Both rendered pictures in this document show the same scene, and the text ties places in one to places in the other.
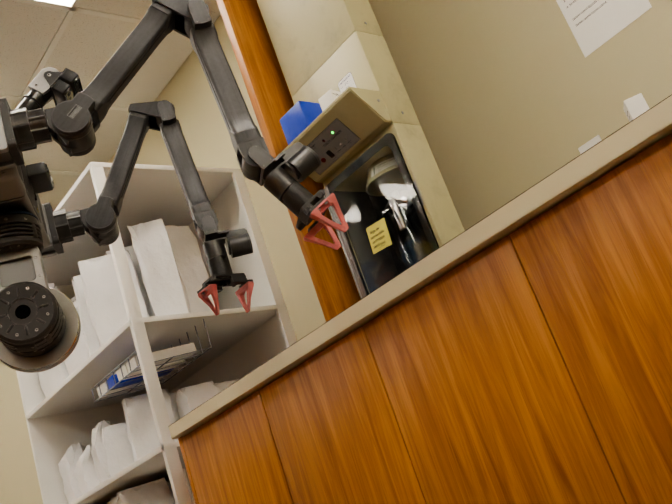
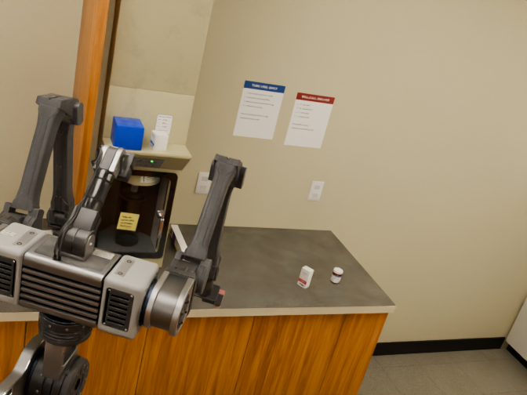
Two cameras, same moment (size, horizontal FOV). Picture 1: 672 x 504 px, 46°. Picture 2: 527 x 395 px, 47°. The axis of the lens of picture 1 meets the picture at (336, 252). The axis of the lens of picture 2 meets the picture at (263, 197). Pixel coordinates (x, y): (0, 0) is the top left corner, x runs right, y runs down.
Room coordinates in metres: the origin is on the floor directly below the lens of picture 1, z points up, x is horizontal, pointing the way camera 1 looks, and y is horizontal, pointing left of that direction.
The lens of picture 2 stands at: (0.84, 1.73, 2.32)
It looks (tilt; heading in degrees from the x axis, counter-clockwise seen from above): 23 degrees down; 289
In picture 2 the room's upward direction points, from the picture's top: 15 degrees clockwise
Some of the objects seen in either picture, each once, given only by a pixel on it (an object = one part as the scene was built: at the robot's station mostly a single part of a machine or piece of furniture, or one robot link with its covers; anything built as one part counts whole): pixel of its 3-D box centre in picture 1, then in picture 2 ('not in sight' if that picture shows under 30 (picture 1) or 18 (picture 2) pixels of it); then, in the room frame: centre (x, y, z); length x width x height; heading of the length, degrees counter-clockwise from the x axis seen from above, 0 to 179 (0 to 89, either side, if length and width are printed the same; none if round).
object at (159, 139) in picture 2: (333, 105); (158, 140); (1.93, -0.13, 1.54); 0.05 x 0.05 x 0.06; 51
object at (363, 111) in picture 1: (334, 137); (145, 159); (1.96, -0.10, 1.46); 0.32 x 0.11 x 0.10; 45
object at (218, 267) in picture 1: (221, 272); not in sight; (1.98, 0.31, 1.21); 0.10 x 0.07 x 0.07; 136
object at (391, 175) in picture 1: (380, 224); (132, 215); (1.99, -0.14, 1.19); 0.30 x 0.01 x 0.40; 45
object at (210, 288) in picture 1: (217, 297); not in sight; (1.95, 0.33, 1.14); 0.07 x 0.07 x 0.09; 46
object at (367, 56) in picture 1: (397, 182); (132, 171); (2.09, -0.23, 1.33); 0.32 x 0.25 x 0.77; 45
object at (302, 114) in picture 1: (306, 124); (127, 133); (2.02, -0.04, 1.56); 0.10 x 0.10 x 0.09; 45
